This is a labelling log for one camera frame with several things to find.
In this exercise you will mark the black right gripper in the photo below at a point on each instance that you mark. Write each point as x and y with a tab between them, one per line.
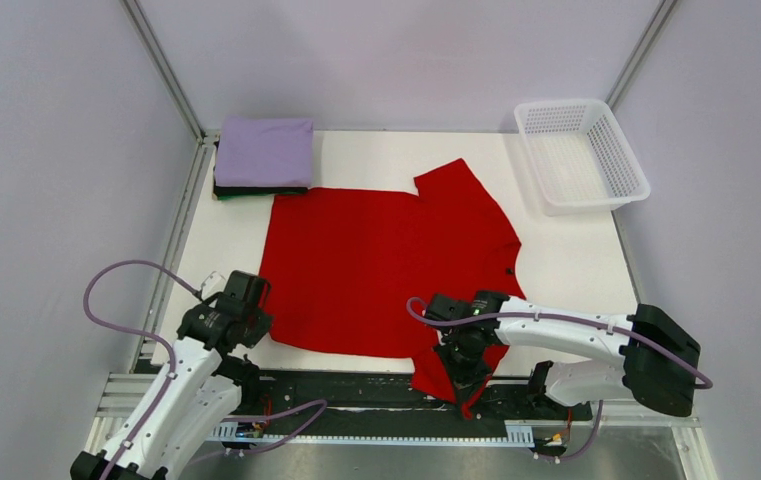
462	378

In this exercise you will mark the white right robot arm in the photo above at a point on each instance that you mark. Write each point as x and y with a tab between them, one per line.
644	355

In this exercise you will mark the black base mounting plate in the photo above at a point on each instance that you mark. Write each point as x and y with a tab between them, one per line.
387	404

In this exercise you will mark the left aluminium frame post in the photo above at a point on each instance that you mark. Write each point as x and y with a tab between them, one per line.
147	35

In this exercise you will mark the aluminium frame post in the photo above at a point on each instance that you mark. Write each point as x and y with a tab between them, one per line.
640	52
147	35

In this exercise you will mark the white slotted cable duct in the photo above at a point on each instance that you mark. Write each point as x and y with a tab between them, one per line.
514	435

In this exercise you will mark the lavender folded t shirt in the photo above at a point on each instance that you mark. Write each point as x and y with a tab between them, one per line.
265	154

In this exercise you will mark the right aluminium frame post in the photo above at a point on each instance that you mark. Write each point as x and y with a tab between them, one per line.
640	52

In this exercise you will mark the black folded t shirt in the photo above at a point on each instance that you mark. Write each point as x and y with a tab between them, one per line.
221	192

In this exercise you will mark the white plastic basket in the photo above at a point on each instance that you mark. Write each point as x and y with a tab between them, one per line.
579	156

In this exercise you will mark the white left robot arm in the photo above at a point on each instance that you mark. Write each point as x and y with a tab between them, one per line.
200	384

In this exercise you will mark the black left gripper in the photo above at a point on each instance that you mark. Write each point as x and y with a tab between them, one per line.
263	326

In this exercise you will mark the red t shirt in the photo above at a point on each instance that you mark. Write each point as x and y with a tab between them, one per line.
343	263

